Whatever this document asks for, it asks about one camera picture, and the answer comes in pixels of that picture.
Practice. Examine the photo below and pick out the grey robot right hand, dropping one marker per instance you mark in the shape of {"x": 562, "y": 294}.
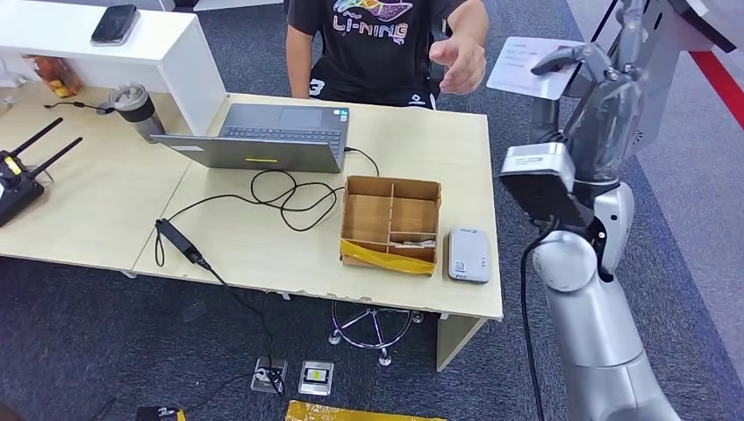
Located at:
{"x": 604, "y": 128}

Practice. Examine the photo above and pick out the person's left hand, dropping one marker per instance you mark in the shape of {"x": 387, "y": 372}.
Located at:
{"x": 465, "y": 64}

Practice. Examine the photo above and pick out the white ID card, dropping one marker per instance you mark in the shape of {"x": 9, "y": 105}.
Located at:
{"x": 511, "y": 69}

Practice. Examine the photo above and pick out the person's right forearm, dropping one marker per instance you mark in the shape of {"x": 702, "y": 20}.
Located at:
{"x": 297, "y": 64}

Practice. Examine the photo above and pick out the person's left forearm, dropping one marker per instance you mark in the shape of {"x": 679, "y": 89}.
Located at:
{"x": 474, "y": 20}

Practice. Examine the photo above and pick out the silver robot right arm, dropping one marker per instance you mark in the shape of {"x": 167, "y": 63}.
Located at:
{"x": 598, "y": 325}

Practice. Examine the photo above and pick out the person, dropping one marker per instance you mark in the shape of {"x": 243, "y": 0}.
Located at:
{"x": 372, "y": 58}

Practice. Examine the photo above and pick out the white card reader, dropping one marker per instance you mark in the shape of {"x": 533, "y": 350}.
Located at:
{"x": 468, "y": 255}

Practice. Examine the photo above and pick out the grey kiosk stand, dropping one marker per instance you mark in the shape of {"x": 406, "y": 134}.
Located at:
{"x": 668, "y": 69}

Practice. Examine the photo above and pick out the cardboard divider box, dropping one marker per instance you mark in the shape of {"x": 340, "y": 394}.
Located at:
{"x": 366, "y": 218}

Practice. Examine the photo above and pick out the grey laptop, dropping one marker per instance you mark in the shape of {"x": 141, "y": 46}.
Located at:
{"x": 279, "y": 154}

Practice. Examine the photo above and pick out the yellow tape strip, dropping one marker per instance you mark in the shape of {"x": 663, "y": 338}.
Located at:
{"x": 383, "y": 262}

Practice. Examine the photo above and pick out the beige desk leg panel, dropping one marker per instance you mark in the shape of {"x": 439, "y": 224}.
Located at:
{"x": 456, "y": 340}

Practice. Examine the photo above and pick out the white desk shelf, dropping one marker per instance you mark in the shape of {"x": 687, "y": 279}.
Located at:
{"x": 174, "y": 69}

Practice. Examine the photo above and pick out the chrome stool base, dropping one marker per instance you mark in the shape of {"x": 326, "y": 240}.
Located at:
{"x": 381, "y": 343}

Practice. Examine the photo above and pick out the steel tumbler with lid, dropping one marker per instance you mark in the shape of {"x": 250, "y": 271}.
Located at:
{"x": 138, "y": 110}

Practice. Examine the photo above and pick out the black power adapter brick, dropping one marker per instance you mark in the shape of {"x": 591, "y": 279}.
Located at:
{"x": 177, "y": 239}

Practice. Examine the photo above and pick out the steel floor socket yellow label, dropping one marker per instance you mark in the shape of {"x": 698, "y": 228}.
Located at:
{"x": 316, "y": 378}

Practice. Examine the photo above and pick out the black smartphone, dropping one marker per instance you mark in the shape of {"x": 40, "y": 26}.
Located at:
{"x": 114, "y": 24}

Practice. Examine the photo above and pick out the steel floor socket with plug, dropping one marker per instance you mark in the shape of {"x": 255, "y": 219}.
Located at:
{"x": 268, "y": 375}

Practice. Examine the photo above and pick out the yellow taped package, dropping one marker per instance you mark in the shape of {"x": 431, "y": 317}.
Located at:
{"x": 349, "y": 413}

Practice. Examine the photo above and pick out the orange snack bag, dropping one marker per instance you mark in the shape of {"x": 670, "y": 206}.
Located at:
{"x": 55, "y": 75}

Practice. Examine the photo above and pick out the black router with antennas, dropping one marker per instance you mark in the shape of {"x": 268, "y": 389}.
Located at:
{"x": 17, "y": 189}

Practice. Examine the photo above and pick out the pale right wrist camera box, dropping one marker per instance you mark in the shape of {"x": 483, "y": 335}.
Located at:
{"x": 537, "y": 165}

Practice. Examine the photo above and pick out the black stanchion post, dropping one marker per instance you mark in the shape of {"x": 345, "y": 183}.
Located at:
{"x": 604, "y": 20}

